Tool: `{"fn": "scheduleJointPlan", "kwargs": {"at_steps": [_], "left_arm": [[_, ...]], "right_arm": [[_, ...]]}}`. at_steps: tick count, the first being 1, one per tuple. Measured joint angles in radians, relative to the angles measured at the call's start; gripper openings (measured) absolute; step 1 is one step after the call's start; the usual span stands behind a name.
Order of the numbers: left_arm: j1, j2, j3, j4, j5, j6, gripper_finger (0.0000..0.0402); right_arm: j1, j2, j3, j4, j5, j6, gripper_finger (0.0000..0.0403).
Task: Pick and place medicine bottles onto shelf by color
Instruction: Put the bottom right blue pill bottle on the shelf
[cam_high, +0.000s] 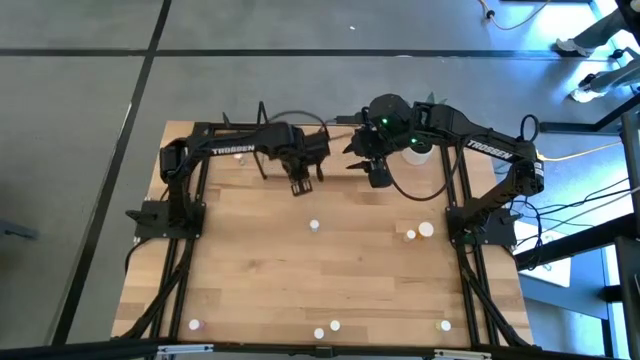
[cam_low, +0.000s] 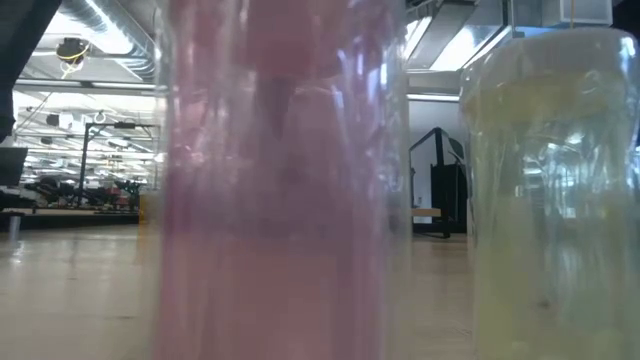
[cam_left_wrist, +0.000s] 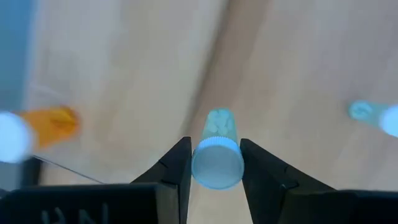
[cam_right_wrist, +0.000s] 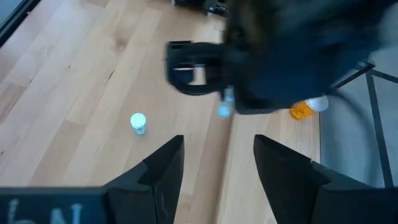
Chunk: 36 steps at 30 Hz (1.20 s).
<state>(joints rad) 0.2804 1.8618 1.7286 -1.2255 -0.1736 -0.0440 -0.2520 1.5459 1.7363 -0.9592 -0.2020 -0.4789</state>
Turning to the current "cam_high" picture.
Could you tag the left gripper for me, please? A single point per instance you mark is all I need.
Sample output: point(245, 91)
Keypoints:
point(300, 167)

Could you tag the black office chair base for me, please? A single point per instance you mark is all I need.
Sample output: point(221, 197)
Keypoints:
point(620, 52)

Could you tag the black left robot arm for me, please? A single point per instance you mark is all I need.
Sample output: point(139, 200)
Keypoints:
point(270, 140)

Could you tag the person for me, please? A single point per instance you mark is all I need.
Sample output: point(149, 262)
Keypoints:
point(595, 35)

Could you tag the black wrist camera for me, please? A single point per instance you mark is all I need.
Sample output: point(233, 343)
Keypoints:
point(317, 146)
point(359, 142)

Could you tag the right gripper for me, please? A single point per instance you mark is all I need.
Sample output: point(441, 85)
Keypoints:
point(385, 145)

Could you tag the black aluminium rig frame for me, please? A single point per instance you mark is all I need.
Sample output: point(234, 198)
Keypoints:
point(182, 295)

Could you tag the small black camera box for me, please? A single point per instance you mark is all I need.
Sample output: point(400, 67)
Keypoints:
point(325, 351)

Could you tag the potted snake plant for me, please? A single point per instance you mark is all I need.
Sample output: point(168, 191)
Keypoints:
point(417, 159)

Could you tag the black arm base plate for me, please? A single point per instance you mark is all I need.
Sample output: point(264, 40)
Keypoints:
point(500, 232)
point(150, 225)

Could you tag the black overhead frame bar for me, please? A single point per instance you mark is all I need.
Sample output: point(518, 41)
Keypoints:
point(100, 352)

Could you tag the dark grey floor fixture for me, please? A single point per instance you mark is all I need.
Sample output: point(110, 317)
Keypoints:
point(15, 231)

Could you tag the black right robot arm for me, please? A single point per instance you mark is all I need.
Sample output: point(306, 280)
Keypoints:
point(490, 150)

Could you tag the small pink medicine bottle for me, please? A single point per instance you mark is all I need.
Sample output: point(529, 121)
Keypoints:
point(319, 333)
point(195, 325)

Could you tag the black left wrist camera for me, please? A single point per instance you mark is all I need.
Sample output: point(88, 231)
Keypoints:
point(317, 146)

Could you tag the black neighbouring table frame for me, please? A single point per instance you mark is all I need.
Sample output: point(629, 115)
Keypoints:
point(575, 244)

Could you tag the silver aluminium bracket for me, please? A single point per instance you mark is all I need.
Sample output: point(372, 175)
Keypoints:
point(462, 355)
point(185, 349)

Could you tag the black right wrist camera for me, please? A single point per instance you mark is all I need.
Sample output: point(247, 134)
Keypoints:
point(359, 142)

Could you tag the large orange medicine bottle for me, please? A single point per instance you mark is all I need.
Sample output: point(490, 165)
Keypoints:
point(426, 229)

